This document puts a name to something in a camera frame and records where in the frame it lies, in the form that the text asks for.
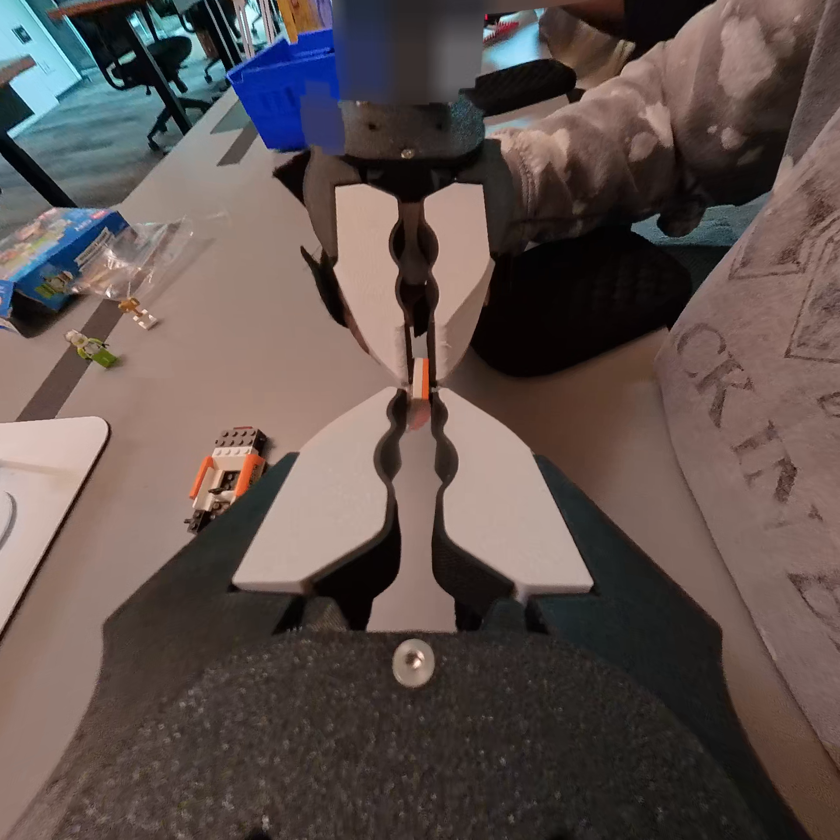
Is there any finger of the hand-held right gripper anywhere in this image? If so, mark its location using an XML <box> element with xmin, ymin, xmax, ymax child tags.
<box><xmin>332</xmin><ymin>182</ymin><xmax>413</xmax><ymax>387</ymax></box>
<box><xmin>423</xmin><ymin>175</ymin><xmax>500</xmax><ymax>387</ymax></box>

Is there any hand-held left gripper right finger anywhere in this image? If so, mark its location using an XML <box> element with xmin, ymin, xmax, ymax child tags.
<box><xmin>431</xmin><ymin>392</ymin><xmax>594</xmax><ymax>609</ymax></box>

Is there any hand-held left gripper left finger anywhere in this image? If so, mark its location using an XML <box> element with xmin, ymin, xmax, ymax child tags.
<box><xmin>233</xmin><ymin>390</ymin><xmax>405</xmax><ymax>611</ymax></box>

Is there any orange white lego car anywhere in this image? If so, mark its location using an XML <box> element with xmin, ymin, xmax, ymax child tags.
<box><xmin>184</xmin><ymin>427</ymin><xmax>271</xmax><ymax>532</ymax></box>

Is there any orange printed lego piece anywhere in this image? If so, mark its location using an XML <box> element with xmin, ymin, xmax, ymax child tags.
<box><xmin>410</xmin><ymin>357</ymin><xmax>434</xmax><ymax>427</ymax></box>

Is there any white book stand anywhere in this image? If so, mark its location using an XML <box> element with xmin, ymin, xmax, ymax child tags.
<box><xmin>0</xmin><ymin>418</ymin><xmax>111</xmax><ymax>634</ymax></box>

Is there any person's right forearm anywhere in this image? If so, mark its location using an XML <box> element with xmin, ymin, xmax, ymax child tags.
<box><xmin>493</xmin><ymin>0</ymin><xmax>821</xmax><ymax>257</ymax></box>

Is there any blue storage bin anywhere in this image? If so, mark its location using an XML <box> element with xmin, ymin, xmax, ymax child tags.
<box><xmin>226</xmin><ymin>29</ymin><xmax>345</xmax><ymax>153</ymax></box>

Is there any clear plastic bag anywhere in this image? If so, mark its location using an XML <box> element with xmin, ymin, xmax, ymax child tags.
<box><xmin>79</xmin><ymin>217</ymin><xmax>200</xmax><ymax>296</ymax></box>

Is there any green minifigure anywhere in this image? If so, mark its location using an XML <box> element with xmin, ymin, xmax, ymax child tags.
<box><xmin>66</xmin><ymin>329</ymin><xmax>119</xmax><ymax>371</ymax></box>

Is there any black office chair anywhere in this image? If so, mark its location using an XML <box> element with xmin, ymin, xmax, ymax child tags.
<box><xmin>92</xmin><ymin>0</ymin><xmax>214</xmax><ymax>145</ymax></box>

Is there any blue cardboard box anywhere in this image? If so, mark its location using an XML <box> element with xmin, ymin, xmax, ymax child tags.
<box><xmin>0</xmin><ymin>208</ymin><xmax>132</xmax><ymax>316</ymax></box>

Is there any wooden desk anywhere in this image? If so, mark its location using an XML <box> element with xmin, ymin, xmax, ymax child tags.
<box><xmin>0</xmin><ymin>56</ymin><xmax>80</xmax><ymax>211</ymax></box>

